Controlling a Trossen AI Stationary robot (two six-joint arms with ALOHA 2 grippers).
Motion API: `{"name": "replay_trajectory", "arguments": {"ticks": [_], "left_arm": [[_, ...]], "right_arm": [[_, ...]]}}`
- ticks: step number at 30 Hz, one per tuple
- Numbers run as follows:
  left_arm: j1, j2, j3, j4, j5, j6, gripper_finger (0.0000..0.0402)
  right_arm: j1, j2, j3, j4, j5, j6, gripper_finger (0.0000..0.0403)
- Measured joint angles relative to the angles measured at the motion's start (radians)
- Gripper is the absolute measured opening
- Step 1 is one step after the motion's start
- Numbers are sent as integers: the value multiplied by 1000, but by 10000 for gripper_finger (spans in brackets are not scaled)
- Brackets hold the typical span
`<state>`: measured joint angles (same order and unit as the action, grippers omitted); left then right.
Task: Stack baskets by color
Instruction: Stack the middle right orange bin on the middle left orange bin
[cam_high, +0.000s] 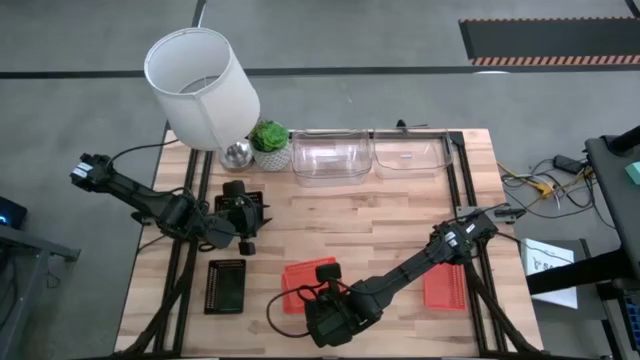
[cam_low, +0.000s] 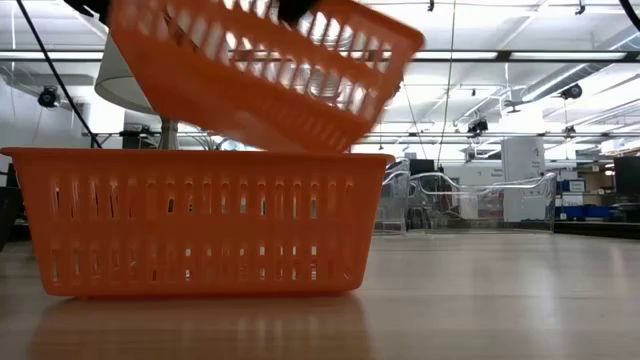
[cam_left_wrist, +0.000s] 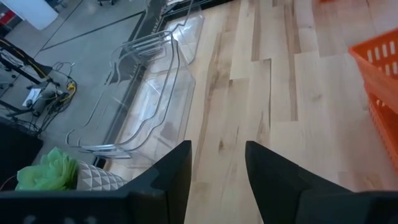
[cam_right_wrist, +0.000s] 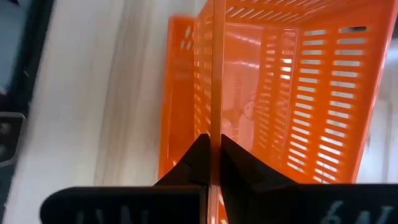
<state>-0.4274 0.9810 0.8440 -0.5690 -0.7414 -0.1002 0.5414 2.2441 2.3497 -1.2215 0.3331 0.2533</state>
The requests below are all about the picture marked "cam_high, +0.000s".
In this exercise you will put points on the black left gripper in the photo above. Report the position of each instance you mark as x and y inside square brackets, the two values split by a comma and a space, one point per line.
[238, 216]

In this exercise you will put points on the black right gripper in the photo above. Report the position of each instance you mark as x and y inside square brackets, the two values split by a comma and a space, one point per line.
[332, 320]

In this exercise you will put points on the black plastic basket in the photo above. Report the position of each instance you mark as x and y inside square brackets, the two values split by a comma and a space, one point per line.
[219, 207]
[225, 287]

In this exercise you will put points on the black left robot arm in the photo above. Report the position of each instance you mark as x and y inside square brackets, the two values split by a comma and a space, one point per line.
[145, 197]

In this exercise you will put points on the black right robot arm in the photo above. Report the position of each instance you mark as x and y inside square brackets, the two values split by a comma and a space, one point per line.
[410, 267]

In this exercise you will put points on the green succulent in white pot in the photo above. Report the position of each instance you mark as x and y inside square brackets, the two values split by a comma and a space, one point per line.
[270, 137]

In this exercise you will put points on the clear plastic bin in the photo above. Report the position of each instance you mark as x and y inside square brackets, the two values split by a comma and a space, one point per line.
[330, 160]
[410, 160]

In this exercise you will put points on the white shade chrome table lamp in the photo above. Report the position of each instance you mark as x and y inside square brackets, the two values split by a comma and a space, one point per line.
[200, 110]

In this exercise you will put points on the black table edge clamp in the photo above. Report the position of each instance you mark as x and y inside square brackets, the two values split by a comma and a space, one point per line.
[401, 123]

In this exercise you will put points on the grey metal mounting plate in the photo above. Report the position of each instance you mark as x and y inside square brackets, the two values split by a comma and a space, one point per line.
[465, 211]

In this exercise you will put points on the white printed cardboard box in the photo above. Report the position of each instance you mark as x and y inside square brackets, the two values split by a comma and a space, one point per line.
[542, 252]

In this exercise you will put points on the grey metal table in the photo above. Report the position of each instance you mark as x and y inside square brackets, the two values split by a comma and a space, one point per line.
[30, 243]

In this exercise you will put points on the black metal beam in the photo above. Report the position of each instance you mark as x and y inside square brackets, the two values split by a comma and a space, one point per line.
[575, 272]

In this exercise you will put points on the black device with blue light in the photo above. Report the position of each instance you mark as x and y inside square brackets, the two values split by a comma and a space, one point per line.
[12, 212]

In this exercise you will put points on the black power adapter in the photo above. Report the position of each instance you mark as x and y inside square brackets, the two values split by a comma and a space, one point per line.
[566, 164]

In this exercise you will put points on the blue storage rack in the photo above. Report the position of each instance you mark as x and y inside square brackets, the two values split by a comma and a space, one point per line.
[634, 315]

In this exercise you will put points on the black side table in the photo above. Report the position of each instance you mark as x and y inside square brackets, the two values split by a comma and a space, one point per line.
[620, 210]

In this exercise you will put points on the teal box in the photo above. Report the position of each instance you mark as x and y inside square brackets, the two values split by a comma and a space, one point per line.
[634, 172]

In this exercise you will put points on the black hazard-striped floor mat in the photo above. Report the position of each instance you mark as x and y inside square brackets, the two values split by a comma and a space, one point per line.
[550, 37]

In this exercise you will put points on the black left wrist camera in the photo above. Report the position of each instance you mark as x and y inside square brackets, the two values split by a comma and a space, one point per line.
[233, 189]

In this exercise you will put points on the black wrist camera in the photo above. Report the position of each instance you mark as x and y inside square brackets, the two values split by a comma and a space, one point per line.
[233, 189]
[328, 272]

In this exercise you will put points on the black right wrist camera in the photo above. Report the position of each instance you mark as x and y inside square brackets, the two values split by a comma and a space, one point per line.
[328, 272]

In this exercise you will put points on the black aluminium extrusion frame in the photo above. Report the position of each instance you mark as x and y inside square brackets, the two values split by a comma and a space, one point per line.
[192, 162]

